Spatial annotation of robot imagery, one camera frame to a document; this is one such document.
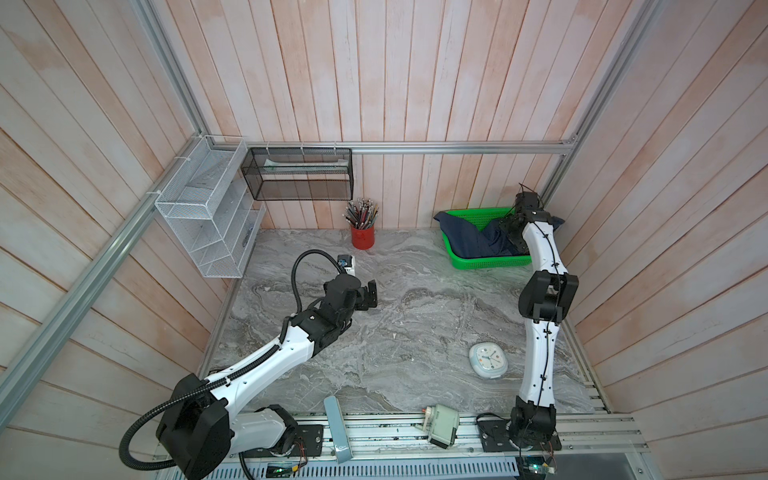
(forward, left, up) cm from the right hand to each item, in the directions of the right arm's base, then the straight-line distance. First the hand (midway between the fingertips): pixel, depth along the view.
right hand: (507, 228), depth 106 cm
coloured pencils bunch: (+1, +53, +6) cm, 53 cm away
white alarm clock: (-45, +14, -8) cm, 48 cm away
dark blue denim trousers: (-2, +14, -4) cm, 15 cm away
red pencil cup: (-3, +52, -3) cm, 52 cm away
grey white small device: (-62, +29, -6) cm, 69 cm away
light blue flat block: (-66, +54, -7) cm, 86 cm away
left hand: (-32, +51, +8) cm, 60 cm away
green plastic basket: (+13, +6, -6) cm, 15 cm away
